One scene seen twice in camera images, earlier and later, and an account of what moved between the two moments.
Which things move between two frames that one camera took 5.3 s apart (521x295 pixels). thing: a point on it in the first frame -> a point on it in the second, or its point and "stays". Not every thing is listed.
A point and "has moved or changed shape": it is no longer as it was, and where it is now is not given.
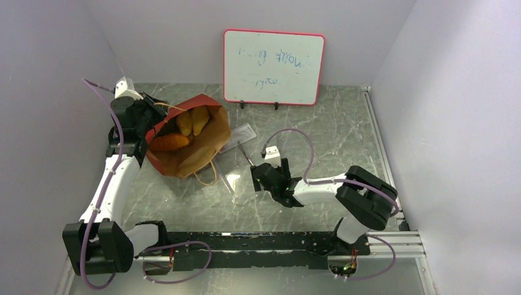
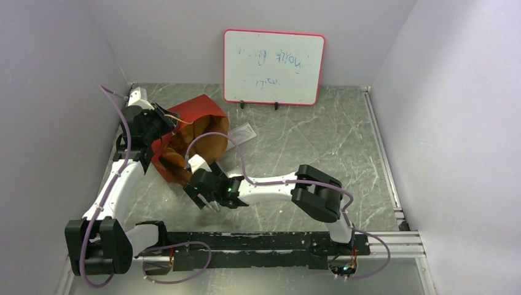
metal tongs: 245,153 -> 214,205
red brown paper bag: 182,161 has moved or changed shape
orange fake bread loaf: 168,142 -> 170,154
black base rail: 203,250 stays
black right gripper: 283,169 -> 195,194
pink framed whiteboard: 276,67 stays
